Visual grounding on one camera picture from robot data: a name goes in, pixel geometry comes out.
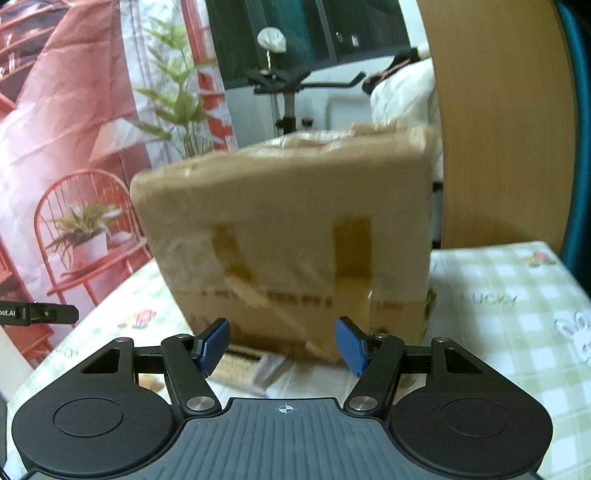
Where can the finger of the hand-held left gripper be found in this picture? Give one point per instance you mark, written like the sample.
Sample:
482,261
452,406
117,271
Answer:
51,314

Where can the wooden board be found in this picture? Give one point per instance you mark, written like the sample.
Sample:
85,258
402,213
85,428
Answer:
498,115

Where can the white plastic bag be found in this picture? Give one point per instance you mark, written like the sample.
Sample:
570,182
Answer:
272,39

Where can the clear cracker packet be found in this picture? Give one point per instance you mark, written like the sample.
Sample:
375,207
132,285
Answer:
238,369

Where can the wall poster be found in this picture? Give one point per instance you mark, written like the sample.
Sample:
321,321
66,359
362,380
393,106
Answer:
69,115

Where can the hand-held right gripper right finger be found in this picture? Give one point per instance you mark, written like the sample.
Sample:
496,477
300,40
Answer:
351,346

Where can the green checked tablecloth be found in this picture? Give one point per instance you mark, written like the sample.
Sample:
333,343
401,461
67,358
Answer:
508,314

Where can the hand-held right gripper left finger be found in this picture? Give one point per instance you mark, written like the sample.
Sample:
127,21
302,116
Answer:
214,344

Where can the black exercise bike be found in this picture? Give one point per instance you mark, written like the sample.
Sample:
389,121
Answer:
288,110

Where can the brown cardboard box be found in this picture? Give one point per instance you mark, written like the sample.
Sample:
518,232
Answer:
286,207

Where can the dark window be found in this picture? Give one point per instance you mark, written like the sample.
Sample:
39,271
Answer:
323,27

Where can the clear plastic bag liner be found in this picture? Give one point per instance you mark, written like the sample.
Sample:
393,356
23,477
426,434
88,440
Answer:
323,138

